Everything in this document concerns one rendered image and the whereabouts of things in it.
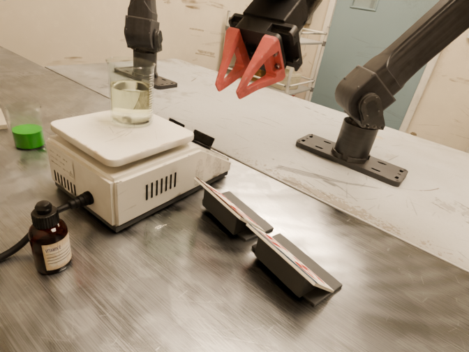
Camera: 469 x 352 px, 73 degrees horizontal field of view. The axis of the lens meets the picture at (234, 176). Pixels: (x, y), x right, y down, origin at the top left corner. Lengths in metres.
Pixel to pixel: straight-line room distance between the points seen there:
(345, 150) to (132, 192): 0.39
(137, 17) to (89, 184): 0.60
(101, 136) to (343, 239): 0.31
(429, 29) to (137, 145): 0.46
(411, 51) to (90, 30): 1.71
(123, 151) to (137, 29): 0.59
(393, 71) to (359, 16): 2.72
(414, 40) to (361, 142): 0.17
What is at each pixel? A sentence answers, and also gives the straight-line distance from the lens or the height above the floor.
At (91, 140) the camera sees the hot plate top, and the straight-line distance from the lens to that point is 0.36.
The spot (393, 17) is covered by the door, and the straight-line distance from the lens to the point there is 3.21.
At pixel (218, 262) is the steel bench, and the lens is 0.34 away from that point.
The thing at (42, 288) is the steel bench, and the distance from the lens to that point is 0.33.
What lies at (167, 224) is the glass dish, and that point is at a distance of 0.37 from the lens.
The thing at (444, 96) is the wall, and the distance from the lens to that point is 3.17.
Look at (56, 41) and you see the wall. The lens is 1.94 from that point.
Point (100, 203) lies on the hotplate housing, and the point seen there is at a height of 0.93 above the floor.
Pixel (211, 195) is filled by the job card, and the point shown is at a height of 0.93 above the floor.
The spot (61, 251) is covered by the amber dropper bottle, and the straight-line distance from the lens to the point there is 0.32.
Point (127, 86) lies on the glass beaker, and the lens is 0.37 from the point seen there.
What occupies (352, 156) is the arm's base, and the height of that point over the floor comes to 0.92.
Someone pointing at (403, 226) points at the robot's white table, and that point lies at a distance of 0.49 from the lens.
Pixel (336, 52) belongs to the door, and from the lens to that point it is 3.34.
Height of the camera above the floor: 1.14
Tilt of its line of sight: 29 degrees down
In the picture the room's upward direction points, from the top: 9 degrees clockwise
